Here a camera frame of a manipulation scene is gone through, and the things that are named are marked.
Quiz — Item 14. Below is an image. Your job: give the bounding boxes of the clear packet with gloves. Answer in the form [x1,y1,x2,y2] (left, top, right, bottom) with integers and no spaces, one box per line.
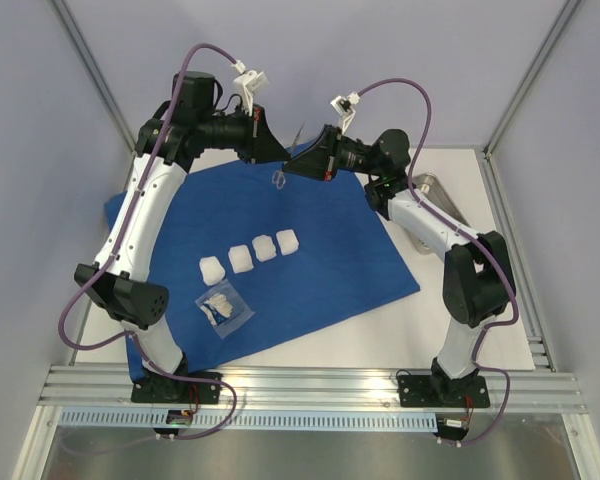
[196,280,254,339]

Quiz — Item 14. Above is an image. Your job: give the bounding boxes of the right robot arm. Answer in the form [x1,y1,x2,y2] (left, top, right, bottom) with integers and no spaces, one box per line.
[282,125,515,405]

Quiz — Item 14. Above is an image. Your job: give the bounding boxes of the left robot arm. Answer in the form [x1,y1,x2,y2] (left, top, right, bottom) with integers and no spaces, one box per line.
[74,70,290,401]

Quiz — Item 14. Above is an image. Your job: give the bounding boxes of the stainless steel instrument tray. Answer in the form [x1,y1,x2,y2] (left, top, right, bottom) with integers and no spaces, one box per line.
[407,173,469,255]

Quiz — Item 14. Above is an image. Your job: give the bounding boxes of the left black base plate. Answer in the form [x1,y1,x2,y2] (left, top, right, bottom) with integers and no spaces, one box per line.
[131,371,222,405]

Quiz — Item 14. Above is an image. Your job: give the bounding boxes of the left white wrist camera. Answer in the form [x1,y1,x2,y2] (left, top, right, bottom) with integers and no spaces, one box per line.
[233,70,269,116]

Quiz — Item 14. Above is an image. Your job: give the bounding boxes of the straight scissors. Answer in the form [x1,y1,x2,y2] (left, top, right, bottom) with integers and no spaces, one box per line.
[271,123,305,190]

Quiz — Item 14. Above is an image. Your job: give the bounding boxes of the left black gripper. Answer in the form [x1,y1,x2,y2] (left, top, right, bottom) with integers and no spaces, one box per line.
[199,102,290,164]

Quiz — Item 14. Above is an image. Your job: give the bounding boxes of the aluminium mounting rail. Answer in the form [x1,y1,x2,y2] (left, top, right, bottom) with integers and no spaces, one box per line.
[38,363,587,414]

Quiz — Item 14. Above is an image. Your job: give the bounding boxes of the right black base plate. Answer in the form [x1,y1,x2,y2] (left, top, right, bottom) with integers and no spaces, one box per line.
[396,373,491,409]

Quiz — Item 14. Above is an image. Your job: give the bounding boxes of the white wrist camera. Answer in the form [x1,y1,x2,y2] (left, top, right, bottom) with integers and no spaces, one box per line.
[233,70,269,116]
[330,92,360,134]

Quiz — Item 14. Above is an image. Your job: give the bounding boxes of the white gauze pad leftmost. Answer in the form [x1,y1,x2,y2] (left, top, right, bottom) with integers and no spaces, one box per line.
[199,256,226,286]

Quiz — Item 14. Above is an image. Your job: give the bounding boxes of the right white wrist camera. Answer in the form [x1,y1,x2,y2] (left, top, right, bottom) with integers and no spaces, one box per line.
[330,92,360,134]

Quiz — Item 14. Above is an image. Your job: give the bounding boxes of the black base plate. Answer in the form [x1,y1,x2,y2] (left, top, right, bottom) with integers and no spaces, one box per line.
[131,371,222,405]
[396,373,491,409]

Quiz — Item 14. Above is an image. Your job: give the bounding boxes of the slotted cable duct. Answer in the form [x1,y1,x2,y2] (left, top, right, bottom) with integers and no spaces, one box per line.
[58,408,437,433]

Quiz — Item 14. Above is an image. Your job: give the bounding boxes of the white gauze pad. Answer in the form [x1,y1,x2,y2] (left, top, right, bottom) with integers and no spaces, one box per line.
[228,245,254,274]
[276,229,299,256]
[252,235,277,262]
[199,256,226,286]

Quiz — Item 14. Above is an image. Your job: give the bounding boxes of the blue surgical drape cloth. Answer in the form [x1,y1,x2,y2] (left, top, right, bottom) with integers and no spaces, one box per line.
[103,137,422,381]

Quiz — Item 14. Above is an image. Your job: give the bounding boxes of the white gauze pad rightmost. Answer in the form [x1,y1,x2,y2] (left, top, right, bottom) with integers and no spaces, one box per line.
[276,229,299,256]

